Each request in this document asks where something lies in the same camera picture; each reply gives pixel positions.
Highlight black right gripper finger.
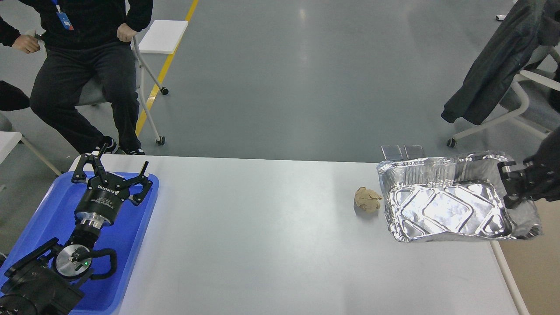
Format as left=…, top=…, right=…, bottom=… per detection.
left=497, top=161, right=532, bottom=209

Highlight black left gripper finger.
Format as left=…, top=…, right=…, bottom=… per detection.
left=72, top=143, right=109, bottom=183
left=127, top=161, right=153, bottom=206

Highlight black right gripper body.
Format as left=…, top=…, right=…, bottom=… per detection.
left=525, top=127, right=560, bottom=202

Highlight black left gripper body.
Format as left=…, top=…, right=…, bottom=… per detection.
left=74, top=173, right=131, bottom=227

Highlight aluminium foil tray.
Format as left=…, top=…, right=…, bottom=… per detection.
left=377, top=151, right=543, bottom=243

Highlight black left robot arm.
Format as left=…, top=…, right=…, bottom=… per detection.
left=1, top=153, right=159, bottom=315

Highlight blue plastic tray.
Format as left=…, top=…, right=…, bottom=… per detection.
left=1, top=173, right=159, bottom=315

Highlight white chair with jacket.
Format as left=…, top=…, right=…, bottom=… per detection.
left=447, top=46, right=559, bottom=148

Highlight white side table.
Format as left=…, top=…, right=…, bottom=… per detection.
left=1, top=132, right=63, bottom=196

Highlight beige plastic bin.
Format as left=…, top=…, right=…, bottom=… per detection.
left=491, top=200, right=560, bottom=315

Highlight right floor plate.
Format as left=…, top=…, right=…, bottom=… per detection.
left=404, top=145, right=426, bottom=160

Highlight floor plate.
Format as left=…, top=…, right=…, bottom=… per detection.
left=404, top=145, right=426, bottom=160
left=381, top=145, right=404, bottom=161

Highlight seated person in black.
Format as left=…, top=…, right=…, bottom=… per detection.
left=24, top=0, right=154, bottom=155

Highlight left floor plate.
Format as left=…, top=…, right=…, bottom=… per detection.
left=381, top=145, right=404, bottom=161

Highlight white chair with tablet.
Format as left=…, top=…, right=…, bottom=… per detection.
left=31, top=20, right=189, bottom=146

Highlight crumpled brown paper ball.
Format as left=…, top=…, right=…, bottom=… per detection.
left=354, top=187, right=383, bottom=213

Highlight dark grey jacket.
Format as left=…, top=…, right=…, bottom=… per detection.
left=441, top=0, right=559, bottom=125

